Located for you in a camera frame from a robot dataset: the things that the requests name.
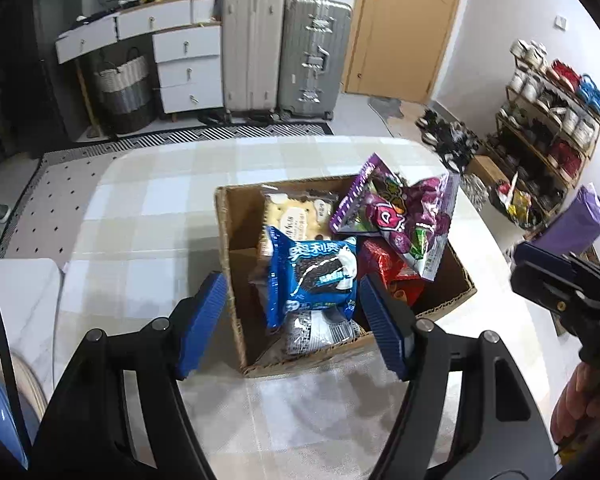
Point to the cream cracker package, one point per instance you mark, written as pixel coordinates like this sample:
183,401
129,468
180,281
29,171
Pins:
300,216

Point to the beige suitcase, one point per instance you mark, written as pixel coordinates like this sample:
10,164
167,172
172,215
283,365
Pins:
251,41

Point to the silver aluminium suitcase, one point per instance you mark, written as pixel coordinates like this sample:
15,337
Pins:
314,46

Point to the wooden door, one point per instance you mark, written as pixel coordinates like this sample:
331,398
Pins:
397,47

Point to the beige plate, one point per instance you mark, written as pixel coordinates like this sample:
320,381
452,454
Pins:
28,386

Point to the silver purple snack bag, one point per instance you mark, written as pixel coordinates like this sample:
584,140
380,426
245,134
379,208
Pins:
310,330

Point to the brown SF cardboard box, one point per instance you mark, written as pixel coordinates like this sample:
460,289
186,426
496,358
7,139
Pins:
260,350

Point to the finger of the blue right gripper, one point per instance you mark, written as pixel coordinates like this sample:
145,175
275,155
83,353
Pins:
528,256

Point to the white drawer desk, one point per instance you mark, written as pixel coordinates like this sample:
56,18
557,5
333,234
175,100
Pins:
186,39

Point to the patterned floor rug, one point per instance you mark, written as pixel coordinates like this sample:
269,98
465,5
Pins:
46,218

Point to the purple grape candy bag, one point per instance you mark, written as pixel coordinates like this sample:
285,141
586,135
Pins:
414,219

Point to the right hand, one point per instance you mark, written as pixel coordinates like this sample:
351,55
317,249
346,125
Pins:
579,399

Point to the checkered beige tablecloth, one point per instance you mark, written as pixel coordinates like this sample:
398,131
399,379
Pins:
293,385

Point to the blue Oreo package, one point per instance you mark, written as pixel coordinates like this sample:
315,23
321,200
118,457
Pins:
310,275

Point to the blue plastic bowls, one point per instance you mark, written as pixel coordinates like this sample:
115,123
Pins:
8,433

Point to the woven laundry basket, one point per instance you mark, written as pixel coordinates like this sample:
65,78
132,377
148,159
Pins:
125,93

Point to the red barcode snack bag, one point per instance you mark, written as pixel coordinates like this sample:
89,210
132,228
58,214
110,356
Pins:
375,256

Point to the wooden shoe rack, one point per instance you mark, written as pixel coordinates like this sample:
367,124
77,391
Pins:
546,132

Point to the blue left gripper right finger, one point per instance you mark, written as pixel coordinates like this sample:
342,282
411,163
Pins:
392,324

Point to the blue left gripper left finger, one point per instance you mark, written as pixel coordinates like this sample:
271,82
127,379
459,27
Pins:
195,319

